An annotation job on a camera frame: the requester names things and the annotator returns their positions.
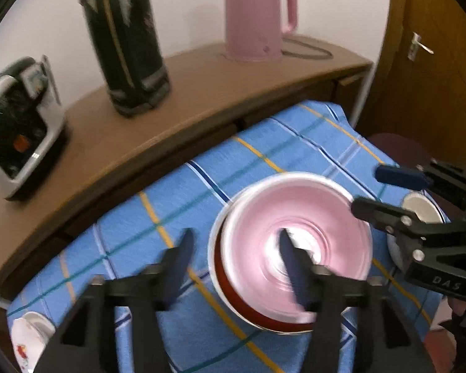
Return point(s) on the red and white plate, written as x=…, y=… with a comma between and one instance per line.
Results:
x=215, y=241

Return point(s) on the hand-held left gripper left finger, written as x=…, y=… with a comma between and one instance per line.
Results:
x=182, y=258

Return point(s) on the person's right hand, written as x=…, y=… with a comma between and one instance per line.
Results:
x=456, y=305

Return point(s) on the pink bowl with red outside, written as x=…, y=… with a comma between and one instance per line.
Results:
x=334, y=233

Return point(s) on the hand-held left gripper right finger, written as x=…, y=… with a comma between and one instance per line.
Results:
x=295, y=268

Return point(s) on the black thermos flask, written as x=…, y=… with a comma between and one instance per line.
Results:
x=132, y=46

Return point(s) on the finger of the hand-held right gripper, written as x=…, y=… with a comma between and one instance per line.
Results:
x=400, y=175
x=384, y=211

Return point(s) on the blue checked tablecloth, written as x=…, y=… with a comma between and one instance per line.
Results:
x=139, y=233

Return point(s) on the brown wooden door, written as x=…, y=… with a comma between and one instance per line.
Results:
x=442, y=105

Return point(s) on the white bowl with red print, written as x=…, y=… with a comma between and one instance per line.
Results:
x=27, y=334

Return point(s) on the small white bowl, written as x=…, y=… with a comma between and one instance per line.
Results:
x=417, y=206

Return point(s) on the brown wooden sideboard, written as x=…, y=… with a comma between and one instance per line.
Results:
x=139, y=132

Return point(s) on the pink electric kettle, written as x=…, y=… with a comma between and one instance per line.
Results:
x=252, y=19

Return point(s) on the dark red stool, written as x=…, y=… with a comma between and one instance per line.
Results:
x=396, y=147

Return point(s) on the white rice cooker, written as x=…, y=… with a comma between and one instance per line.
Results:
x=42, y=132

